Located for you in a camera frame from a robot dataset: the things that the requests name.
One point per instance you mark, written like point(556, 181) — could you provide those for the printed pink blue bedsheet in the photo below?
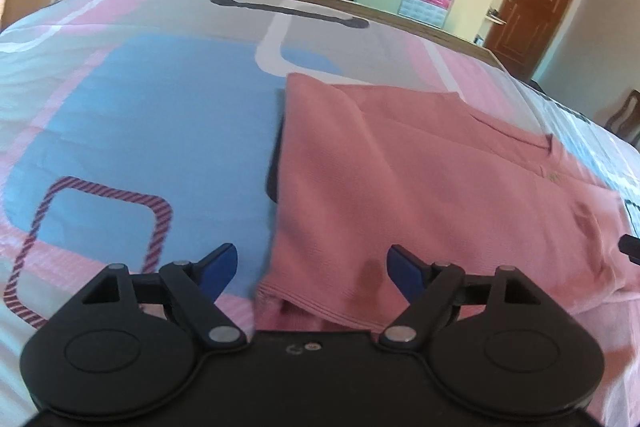
point(150, 117)

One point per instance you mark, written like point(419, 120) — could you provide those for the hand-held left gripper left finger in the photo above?
point(221, 263)

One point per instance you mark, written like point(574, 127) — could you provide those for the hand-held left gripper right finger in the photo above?
point(402, 267)

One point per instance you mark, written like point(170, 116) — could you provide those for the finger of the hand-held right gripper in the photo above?
point(631, 249)

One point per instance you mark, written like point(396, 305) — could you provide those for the wooden chair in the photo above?
point(625, 112)

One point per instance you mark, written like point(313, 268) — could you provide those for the wooden bed frame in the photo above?
point(400, 24)

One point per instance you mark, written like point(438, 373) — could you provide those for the pink shirt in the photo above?
point(400, 177)

